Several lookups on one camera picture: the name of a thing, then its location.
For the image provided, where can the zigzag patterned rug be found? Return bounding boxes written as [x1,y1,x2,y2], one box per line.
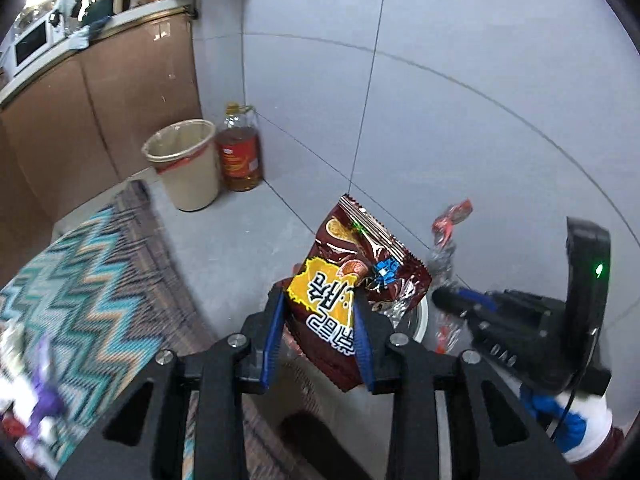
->
[1,181,314,479]

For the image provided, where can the grey blue dish cloth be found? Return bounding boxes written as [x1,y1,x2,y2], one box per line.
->
[66,15,112,51]

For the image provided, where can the white microwave oven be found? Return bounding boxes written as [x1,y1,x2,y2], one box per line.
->
[1,13,62,79]

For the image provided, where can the purple wrapper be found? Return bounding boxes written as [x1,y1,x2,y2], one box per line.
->
[15,335,66,448]

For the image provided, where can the cooking oil bottle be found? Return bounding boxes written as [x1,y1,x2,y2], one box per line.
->
[215,102,262,192]

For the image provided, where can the white black trash bin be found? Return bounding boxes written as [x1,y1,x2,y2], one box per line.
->
[378,296,430,344]

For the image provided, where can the beige lined waste bin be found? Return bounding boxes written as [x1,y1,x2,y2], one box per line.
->
[141,119,221,212]

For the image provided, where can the brown kitchen cabinets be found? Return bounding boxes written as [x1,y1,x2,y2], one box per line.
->
[1,11,202,282]

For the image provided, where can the right gloved hand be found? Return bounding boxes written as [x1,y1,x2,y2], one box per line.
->
[520,384,613,464]

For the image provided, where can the clear red candy wrapper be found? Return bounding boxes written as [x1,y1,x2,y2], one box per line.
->
[427,200,473,354]

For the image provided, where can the brown yellow snack bag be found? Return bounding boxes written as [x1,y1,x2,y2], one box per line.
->
[285,194,432,392]

